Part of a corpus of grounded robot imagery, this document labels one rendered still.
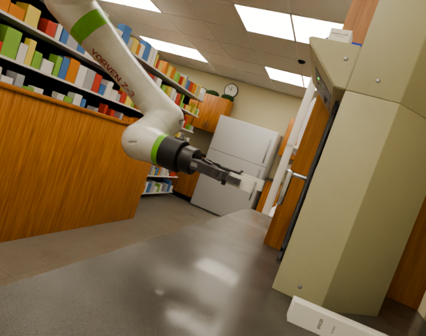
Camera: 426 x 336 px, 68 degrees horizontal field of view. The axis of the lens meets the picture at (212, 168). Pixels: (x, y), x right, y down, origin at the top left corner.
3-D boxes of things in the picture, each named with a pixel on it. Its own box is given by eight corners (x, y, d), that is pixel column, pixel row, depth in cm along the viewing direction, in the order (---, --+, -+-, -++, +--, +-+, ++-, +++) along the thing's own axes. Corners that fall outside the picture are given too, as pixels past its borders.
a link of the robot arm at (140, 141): (117, 160, 93) (109, 130, 86) (143, 137, 101) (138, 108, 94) (156, 177, 89) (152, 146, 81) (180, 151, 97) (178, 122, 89)
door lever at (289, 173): (295, 211, 75) (296, 210, 78) (309, 173, 74) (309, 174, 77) (273, 203, 77) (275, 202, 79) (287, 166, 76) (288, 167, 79)
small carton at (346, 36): (344, 63, 81) (352, 40, 80) (343, 55, 76) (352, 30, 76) (324, 59, 83) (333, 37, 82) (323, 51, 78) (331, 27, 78)
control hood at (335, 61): (338, 119, 99) (349, 88, 99) (345, 89, 69) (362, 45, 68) (302, 109, 103) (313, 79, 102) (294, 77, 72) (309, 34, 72)
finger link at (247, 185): (230, 171, 77) (229, 171, 76) (257, 181, 74) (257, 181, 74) (226, 183, 77) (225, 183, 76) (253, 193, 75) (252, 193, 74)
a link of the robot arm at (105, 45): (76, 53, 93) (89, 31, 84) (103, 41, 100) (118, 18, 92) (158, 149, 101) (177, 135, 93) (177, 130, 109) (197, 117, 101)
